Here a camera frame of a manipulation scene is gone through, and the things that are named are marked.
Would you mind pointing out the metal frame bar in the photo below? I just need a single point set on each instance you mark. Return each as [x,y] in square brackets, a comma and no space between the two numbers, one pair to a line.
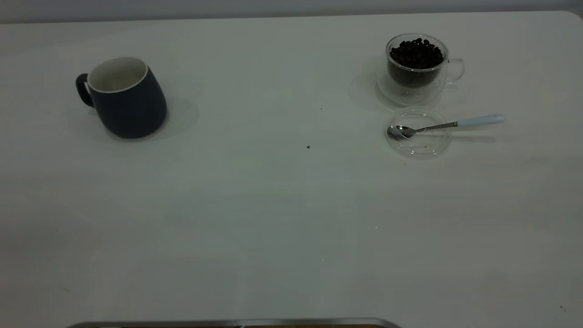
[227,323]

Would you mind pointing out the clear round glass lid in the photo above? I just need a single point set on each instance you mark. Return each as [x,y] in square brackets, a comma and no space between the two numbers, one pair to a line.
[423,146]

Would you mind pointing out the dark grey ceramic mug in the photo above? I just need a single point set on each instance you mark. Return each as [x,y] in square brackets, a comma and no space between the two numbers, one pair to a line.
[132,109]

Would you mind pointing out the clear double-wall glass cup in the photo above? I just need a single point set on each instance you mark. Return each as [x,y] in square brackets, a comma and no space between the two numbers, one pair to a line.
[410,94]

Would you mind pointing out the roasted coffee beans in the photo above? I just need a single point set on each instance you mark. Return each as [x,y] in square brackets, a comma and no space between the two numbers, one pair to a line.
[416,54]

